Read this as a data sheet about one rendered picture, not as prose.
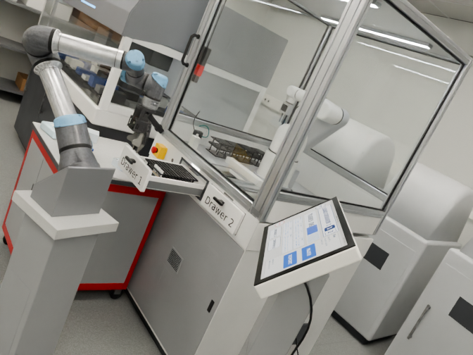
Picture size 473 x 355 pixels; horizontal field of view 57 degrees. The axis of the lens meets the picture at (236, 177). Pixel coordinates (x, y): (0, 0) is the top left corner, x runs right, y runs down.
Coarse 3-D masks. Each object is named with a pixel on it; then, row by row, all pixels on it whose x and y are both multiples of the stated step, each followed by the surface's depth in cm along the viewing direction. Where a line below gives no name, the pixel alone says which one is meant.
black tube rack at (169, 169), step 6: (156, 162) 216; (162, 162) 220; (162, 168) 211; (168, 168) 215; (174, 168) 219; (180, 168) 223; (168, 174) 207; (174, 174) 210; (180, 174) 214; (186, 174) 218; (180, 180) 215; (186, 180) 219; (192, 180) 215
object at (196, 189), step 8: (144, 160) 218; (160, 160) 225; (152, 176) 196; (152, 184) 197; (160, 184) 200; (168, 184) 202; (176, 184) 205; (184, 184) 208; (192, 184) 211; (200, 184) 221; (176, 192) 208; (184, 192) 210; (192, 192) 213; (200, 192) 216
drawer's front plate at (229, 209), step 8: (208, 192) 210; (216, 192) 205; (208, 200) 209; (224, 200) 200; (208, 208) 208; (224, 208) 200; (232, 208) 195; (216, 216) 203; (224, 216) 199; (232, 216) 195; (240, 216) 191; (224, 224) 198; (232, 224) 194; (240, 224) 192; (232, 232) 193
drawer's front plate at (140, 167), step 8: (128, 152) 208; (120, 160) 212; (136, 160) 201; (128, 168) 205; (136, 168) 200; (144, 168) 194; (128, 176) 204; (136, 176) 199; (144, 176) 193; (136, 184) 198; (144, 184) 193
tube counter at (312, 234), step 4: (316, 220) 153; (308, 224) 153; (312, 224) 151; (316, 224) 149; (308, 228) 149; (312, 228) 147; (316, 228) 145; (308, 232) 145; (312, 232) 143; (316, 232) 141; (308, 236) 142; (312, 236) 140; (316, 236) 138; (308, 240) 138; (312, 240) 137
